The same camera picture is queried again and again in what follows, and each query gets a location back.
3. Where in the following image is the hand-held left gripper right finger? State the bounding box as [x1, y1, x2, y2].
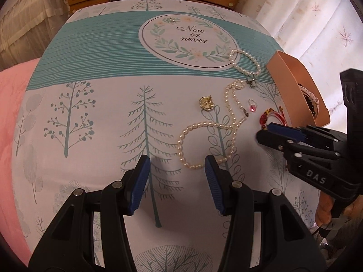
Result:
[204, 155, 332, 272]

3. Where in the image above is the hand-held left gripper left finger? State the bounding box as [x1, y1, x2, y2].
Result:
[27, 155, 151, 272]

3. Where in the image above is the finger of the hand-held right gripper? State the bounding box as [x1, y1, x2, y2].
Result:
[256, 129, 341, 160]
[268, 123, 348, 148]

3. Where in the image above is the red bead bracelet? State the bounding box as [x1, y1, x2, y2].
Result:
[259, 106, 289, 128]

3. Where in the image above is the pink jewelry box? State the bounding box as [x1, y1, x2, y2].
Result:
[266, 50, 331, 128]

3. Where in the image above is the long pearl necklace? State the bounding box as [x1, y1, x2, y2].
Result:
[176, 79, 250, 170]

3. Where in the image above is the pearl bracelet with bow charm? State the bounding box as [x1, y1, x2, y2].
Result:
[228, 49, 261, 90]

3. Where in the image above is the round gold brooch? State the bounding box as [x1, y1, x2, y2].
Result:
[199, 96, 215, 111]

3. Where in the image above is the person's right hand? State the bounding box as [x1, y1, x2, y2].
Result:
[314, 194, 334, 229]

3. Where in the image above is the tree-print tablecloth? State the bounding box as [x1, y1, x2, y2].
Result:
[11, 0, 335, 272]

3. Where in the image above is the white leaf-print curtain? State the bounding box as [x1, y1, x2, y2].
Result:
[235, 0, 363, 148]

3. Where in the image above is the pink blanket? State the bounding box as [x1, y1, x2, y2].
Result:
[0, 58, 43, 261]

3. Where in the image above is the lace-covered piano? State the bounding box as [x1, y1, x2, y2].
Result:
[0, 0, 75, 71]

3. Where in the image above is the dark bead bracelet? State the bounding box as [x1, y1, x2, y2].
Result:
[305, 95, 320, 118]

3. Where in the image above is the white bracelet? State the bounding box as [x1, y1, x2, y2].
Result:
[298, 83, 320, 105]

